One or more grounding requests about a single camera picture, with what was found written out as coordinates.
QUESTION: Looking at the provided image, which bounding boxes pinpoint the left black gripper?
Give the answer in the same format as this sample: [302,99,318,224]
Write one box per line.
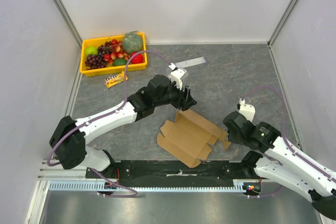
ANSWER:
[154,79,197,112]

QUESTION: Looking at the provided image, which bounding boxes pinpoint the brown cardboard box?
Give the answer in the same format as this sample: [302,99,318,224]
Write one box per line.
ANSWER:
[157,110,231,168]

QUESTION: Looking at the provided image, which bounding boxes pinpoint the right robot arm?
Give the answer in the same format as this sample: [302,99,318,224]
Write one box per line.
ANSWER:
[223,111,335,220]

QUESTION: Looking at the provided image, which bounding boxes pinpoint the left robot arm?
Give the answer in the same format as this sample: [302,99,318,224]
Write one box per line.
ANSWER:
[49,74,197,178]

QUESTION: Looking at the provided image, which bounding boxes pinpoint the grey slim carton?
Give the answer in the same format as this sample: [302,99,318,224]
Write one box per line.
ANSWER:
[176,57,206,68]

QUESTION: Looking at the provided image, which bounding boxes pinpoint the red apple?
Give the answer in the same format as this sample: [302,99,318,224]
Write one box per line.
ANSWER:
[130,52,144,64]

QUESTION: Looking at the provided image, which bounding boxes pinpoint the yellow candy packet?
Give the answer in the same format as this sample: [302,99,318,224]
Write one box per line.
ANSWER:
[104,71,128,89]

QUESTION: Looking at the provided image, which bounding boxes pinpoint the green avocado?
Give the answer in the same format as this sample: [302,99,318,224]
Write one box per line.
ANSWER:
[112,58,128,67]

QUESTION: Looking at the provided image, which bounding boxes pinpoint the green netted melon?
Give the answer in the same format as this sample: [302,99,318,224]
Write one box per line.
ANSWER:
[122,33,143,54]

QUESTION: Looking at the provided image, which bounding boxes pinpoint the red cherry cluster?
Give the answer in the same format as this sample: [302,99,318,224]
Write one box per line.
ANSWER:
[98,39,129,64]

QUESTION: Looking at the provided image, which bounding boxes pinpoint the dark purple grape bunch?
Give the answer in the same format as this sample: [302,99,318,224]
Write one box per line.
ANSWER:
[85,54,107,70]

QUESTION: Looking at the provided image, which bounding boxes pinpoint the green apple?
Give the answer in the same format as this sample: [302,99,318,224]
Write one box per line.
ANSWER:
[85,46,98,56]

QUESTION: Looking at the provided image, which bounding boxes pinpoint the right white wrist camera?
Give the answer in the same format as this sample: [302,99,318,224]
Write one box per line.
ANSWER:
[237,99,256,122]

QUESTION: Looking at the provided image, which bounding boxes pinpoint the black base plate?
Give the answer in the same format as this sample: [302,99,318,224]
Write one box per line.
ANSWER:
[100,160,260,182]

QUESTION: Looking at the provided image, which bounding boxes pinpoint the slotted cable duct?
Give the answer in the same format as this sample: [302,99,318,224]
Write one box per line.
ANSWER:
[48,179,257,193]

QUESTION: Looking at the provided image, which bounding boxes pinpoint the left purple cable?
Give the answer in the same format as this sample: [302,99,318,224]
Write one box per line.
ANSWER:
[47,49,174,198]

